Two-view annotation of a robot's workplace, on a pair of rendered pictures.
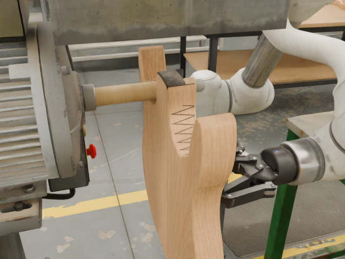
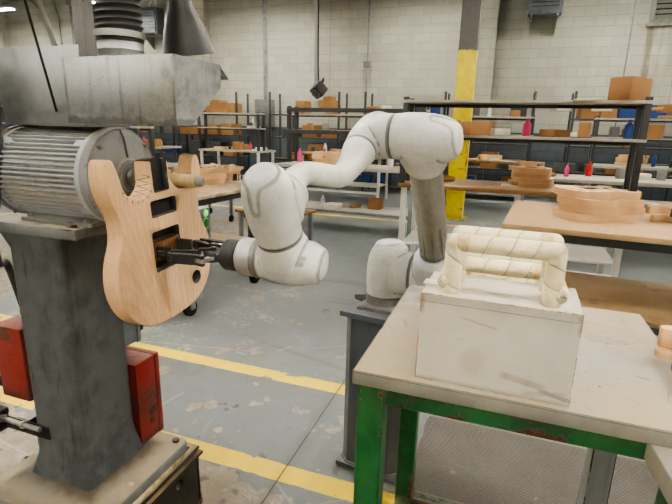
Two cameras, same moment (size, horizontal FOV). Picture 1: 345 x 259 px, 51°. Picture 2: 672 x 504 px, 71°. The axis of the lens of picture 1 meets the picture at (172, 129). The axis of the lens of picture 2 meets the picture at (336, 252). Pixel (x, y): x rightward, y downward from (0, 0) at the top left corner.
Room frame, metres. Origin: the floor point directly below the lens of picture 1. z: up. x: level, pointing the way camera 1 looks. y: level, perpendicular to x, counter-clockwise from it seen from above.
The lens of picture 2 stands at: (-0.13, -1.05, 1.39)
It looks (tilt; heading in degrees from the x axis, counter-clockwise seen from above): 15 degrees down; 37
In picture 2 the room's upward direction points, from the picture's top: 1 degrees clockwise
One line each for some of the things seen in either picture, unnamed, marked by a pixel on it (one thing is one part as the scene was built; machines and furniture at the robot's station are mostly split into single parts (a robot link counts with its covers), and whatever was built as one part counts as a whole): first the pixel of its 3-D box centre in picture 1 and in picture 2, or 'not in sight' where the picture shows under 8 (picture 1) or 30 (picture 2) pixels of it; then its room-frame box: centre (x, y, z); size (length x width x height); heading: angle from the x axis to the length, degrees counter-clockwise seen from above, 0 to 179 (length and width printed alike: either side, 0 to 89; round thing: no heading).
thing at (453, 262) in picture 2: not in sight; (453, 267); (0.66, -0.72, 1.15); 0.03 x 0.03 x 0.09
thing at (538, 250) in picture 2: not in sight; (504, 247); (0.69, -0.80, 1.20); 0.20 x 0.03 x 0.03; 106
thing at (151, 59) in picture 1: (154, 72); (185, 171); (0.64, 0.03, 1.27); 0.07 x 0.04 x 0.09; 18
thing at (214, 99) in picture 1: (204, 96); (389, 266); (1.44, -0.14, 0.87); 0.18 x 0.16 x 0.22; 102
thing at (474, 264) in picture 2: not in sight; (503, 267); (0.84, -0.75, 1.12); 0.20 x 0.03 x 0.03; 106
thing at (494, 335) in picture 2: not in sight; (495, 332); (0.73, -0.79, 1.02); 0.27 x 0.15 x 0.17; 108
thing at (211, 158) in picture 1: (207, 143); (110, 182); (0.39, -0.04, 1.26); 0.07 x 0.04 x 0.10; 18
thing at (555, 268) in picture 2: not in sight; (553, 279); (0.71, -0.88, 1.15); 0.03 x 0.03 x 0.09
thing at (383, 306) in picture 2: not in sight; (380, 298); (1.43, -0.11, 0.73); 0.22 x 0.18 x 0.06; 100
